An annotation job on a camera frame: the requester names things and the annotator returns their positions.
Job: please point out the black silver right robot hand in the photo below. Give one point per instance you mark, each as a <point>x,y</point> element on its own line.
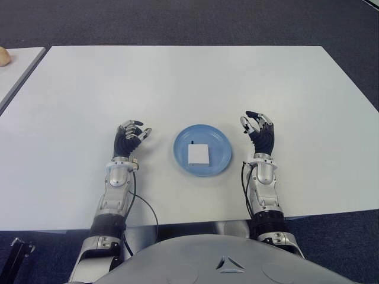
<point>265,140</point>

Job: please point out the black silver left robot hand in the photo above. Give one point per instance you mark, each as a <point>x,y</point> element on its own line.
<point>125,145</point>

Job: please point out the white square charger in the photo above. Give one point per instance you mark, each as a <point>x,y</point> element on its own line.
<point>199,154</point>

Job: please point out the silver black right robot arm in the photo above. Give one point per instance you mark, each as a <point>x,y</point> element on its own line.
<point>266,192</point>

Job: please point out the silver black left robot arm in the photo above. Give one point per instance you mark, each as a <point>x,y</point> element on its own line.
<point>111,192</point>

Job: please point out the blue round plate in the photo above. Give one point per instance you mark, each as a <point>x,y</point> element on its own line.
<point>219,145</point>

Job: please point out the grey robot torso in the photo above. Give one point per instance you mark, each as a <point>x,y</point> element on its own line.
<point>207,260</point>

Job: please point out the beige round bread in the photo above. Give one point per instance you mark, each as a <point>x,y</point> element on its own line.
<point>4,56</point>

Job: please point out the black metal stand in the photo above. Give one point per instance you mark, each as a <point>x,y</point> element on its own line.
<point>16,257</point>

